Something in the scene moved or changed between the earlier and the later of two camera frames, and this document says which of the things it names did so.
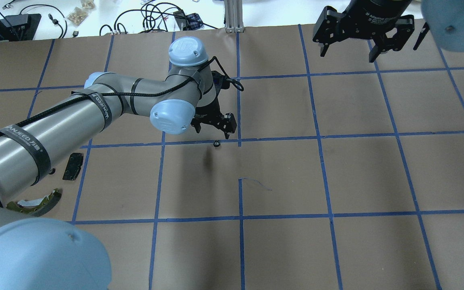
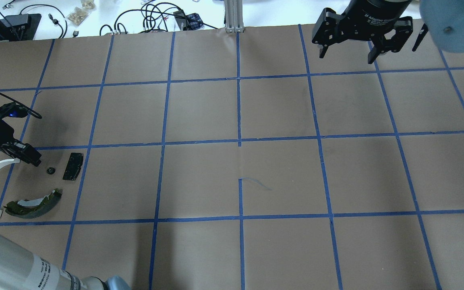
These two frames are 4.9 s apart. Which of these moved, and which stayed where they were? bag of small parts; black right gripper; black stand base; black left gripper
Moved: black left gripper
Stayed: black stand base; bag of small parts; black right gripper
